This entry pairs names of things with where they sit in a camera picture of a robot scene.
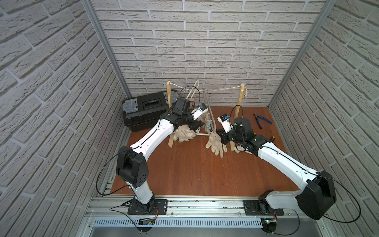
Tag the grey clip hanger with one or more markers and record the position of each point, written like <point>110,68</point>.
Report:
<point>206,96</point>

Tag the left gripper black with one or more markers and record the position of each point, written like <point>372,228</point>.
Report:
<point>195,122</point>

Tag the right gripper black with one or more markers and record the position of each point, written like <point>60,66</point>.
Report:
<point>221,133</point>

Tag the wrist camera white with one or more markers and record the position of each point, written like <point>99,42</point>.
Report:
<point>199,111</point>
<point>224,120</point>

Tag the white clip hanger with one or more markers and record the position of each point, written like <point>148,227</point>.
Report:
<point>193,90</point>

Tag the cream glove red-black cuff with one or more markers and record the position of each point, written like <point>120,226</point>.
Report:
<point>215,144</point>

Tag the black plastic toolbox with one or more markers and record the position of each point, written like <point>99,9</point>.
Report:
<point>144,111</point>

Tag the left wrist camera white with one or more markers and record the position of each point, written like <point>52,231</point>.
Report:
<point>199,111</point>

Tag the blue handled pliers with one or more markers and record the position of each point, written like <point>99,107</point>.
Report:
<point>258,118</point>

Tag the wooden drying rack frame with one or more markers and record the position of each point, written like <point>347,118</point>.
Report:
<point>243,94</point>

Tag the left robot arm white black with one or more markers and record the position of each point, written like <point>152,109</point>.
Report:
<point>179,110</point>

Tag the white glove yellow cuff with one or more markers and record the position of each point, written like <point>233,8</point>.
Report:
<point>204,118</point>

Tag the aluminium rail base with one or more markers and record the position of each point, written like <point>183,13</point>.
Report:
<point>182,211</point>

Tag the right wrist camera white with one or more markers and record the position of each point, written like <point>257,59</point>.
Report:
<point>224,120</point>

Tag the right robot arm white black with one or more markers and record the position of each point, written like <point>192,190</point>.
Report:
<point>316,193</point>

